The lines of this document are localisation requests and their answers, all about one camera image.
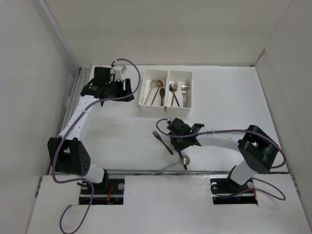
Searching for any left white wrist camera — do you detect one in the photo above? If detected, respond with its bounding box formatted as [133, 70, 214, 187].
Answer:
[111, 65, 126, 82]

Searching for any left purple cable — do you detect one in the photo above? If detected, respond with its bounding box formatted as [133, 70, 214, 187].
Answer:
[50, 58, 141, 234]

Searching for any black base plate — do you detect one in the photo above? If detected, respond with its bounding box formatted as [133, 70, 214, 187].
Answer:
[211, 178, 254, 196]
[93, 178, 125, 196]

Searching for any black spoon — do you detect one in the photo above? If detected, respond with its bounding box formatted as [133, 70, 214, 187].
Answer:
[178, 151, 188, 171]

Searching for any black fork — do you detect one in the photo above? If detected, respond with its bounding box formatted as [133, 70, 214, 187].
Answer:
[169, 84, 180, 107]

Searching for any copper fork in pile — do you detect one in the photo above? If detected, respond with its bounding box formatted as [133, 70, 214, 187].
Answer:
[153, 131, 174, 155]

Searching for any silver fork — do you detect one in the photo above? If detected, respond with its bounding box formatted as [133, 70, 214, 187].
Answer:
[181, 86, 187, 108]
[185, 82, 190, 107]

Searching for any copper spoon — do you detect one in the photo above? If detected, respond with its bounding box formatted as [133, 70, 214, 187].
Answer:
[151, 80, 163, 105]

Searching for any left white plastic bin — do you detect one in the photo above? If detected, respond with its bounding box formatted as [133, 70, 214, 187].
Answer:
[138, 69, 168, 114]

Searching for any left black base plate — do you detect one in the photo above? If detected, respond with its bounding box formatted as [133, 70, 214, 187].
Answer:
[93, 178, 125, 196]

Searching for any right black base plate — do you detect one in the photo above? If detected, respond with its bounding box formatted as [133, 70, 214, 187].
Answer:
[211, 178, 254, 196]

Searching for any purple cable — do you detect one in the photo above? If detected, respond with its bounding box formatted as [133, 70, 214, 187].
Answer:
[156, 118, 287, 201]
[50, 58, 141, 234]

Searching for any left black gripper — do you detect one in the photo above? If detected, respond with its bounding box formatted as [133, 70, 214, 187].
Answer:
[106, 78, 134, 102]

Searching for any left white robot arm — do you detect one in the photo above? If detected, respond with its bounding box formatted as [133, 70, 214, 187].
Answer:
[47, 65, 134, 194]

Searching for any aluminium rail frame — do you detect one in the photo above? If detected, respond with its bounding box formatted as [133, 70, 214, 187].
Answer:
[48, 67, 92, 176]

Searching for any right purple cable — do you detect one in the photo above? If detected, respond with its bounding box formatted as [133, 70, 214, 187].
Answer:
[156, 118, 287, 201]

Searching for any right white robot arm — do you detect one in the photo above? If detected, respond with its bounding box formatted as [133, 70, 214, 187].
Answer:
[167, 117, 279, 192]

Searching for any beige spoon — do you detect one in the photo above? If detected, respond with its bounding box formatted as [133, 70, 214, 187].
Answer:
[144, 80, 158, 105]

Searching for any white plastic bin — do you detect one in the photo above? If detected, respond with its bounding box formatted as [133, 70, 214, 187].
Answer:
[138, 69, 168, 114]
[165, 70, 193, 116]

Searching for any brown spoon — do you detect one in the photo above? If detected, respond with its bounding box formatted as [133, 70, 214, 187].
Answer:
[159, 88, 165, 106]

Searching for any silver spoon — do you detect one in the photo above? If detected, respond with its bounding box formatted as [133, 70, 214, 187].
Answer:
[152, 156, 191, 176]

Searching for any right white plastic bin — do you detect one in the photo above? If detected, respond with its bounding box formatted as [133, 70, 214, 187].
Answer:
[165, 70, 193, 116]

